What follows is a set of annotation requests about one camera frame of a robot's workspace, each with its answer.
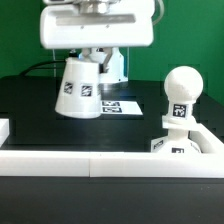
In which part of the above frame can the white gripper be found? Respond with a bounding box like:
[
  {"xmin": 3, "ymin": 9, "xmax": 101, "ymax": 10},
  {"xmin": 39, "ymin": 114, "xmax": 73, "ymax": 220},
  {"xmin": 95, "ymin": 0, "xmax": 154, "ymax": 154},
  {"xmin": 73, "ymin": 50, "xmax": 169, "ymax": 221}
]
[{"xmin": 40, "ymin": 1, "xmax": 155, "ymax": 73}]

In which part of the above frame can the white lamp shade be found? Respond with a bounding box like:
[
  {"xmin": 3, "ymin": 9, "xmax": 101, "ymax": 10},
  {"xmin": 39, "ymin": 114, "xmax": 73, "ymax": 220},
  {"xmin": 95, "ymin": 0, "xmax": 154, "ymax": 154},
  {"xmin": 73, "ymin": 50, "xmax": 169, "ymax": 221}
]
[{"xmin": 55, "ymin": 57, "xmax": 101, "ymax": 119}]

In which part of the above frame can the white lamp bulb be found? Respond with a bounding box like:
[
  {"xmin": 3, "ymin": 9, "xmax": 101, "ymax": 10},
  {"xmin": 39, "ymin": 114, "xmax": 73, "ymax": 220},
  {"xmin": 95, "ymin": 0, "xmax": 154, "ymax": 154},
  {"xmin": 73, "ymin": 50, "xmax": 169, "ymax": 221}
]
[{"xmin": 164, "ymin": 66, "xmax": 203, "ymax": 124}]

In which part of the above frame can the white lamp base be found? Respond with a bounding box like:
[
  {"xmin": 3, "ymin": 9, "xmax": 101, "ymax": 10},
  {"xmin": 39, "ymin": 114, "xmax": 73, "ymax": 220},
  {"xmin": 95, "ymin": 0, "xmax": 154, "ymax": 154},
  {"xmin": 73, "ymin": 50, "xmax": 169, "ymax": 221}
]
[{"xmin": 151, "ymin": 115, "xmax": 201, "ymax": 154}]

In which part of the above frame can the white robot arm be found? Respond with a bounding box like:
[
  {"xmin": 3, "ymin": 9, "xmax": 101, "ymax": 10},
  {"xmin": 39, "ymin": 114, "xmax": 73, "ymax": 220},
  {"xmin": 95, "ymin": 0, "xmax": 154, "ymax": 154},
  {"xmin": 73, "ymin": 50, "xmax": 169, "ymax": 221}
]
[{"xmin": 40, "ymin": 0, "xmax": 165, "ymax": 84}]

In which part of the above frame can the white marker sheet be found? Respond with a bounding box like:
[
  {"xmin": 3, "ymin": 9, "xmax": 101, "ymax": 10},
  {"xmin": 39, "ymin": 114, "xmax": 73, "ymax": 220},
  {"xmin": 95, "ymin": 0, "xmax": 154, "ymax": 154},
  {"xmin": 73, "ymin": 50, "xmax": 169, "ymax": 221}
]
[{"xmin": 101, "ymin": 100, "xmax": 142, "ymax": 115}]

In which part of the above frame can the white front fence bar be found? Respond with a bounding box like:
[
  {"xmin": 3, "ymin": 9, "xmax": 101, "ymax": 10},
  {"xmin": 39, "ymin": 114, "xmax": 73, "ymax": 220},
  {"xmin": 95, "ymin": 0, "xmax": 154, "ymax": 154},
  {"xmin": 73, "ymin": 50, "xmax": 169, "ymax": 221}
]
[{"xmin": 0, "ymin": 150, "xmax": 224, "ymax": 178}]

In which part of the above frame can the white fence bar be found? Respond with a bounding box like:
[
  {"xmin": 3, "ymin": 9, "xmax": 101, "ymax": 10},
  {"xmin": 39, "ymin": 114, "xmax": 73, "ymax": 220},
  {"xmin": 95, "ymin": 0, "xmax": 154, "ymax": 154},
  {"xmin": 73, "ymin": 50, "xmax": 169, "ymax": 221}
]
[
  {"xmin": 0, "ymin": 119, "xmax": 9, "ymax": 147},
  {"xmin": 0, "ymin": 150, "xmax": 224, "ymax": 178},
  {"xmin": 190, "ymin": 124, "xmax": 224, "ymax": 155}
]

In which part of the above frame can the white left fence bar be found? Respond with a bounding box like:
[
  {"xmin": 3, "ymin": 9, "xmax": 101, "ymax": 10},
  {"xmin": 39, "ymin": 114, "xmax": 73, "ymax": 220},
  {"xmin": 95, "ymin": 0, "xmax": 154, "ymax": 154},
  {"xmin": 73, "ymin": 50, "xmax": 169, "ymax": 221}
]
[{"xmin": 0, "ymin": 119, "xmax": 9, "ymax": 147}]

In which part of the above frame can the white right fence bar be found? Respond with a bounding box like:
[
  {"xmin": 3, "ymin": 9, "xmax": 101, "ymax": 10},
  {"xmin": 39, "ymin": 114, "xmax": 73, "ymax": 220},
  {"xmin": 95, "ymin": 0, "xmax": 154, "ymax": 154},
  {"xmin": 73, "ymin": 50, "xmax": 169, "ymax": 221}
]
[{"xmin": 190, "ymin": 124, "xmax": 224, "ymax": 155}]

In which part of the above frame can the white thin cable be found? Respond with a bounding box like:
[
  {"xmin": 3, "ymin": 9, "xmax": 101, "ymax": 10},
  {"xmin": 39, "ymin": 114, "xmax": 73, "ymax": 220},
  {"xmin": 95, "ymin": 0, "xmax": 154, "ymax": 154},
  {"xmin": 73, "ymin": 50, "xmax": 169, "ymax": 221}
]
[{"xmin": 52, "ymin": 49, "xmax": 57, "ymax": 78}]

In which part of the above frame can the black cable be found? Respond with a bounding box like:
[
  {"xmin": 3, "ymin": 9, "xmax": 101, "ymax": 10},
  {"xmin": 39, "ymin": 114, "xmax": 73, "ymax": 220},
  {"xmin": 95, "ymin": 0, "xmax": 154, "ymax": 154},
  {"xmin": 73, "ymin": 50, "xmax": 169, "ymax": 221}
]
[{"xmin": 19, "ymin": 59, "xmax": 68, "ymax": 77}]

